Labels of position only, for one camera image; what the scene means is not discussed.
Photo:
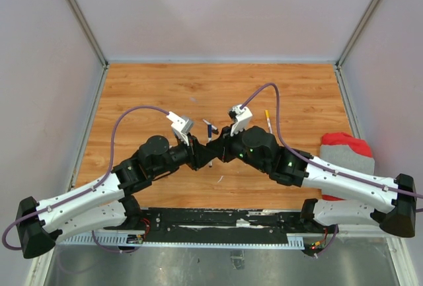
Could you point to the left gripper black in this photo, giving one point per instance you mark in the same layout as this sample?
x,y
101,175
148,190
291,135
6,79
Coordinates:
x,y
197,154

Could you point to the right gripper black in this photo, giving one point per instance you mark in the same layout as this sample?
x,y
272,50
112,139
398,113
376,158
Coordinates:
x,y
222,145

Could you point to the white marker yellow end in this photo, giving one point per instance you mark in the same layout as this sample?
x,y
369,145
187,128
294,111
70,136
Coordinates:
x,y
267,114

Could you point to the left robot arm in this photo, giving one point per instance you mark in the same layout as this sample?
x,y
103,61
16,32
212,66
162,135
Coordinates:
x,y
107,201

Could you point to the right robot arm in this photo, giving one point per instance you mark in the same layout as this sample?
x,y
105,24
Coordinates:
x,y
389,203

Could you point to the red and grey cloth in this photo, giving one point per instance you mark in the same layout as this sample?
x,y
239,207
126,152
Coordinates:
x,y
347,151

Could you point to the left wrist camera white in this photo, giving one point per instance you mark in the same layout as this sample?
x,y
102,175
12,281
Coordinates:
x,y
181,126

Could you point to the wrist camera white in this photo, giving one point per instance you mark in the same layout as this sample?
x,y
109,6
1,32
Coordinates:
x,y
181,126
241,117

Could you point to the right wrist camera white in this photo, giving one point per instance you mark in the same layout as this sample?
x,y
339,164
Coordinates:
x,y
241,117

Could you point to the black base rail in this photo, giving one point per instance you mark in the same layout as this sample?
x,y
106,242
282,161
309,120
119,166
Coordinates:
x,y
227,226

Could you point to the aluminium frame rail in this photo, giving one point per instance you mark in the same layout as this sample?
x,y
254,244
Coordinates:
x,y
232,247

